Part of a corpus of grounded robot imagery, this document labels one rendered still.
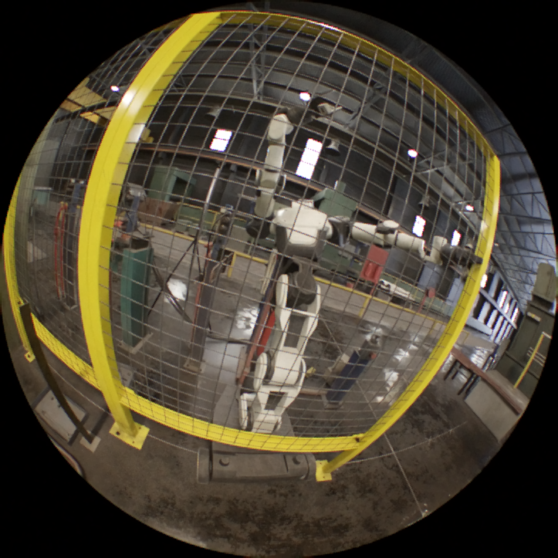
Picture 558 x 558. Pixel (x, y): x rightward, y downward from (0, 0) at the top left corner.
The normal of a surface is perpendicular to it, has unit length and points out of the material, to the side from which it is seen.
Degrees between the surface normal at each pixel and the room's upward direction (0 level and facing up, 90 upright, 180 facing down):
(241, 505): 0
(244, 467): 0
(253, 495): 0
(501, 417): 90
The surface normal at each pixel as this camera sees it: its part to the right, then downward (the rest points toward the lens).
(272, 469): 0.33, -0.91
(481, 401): -0.95, -0.29
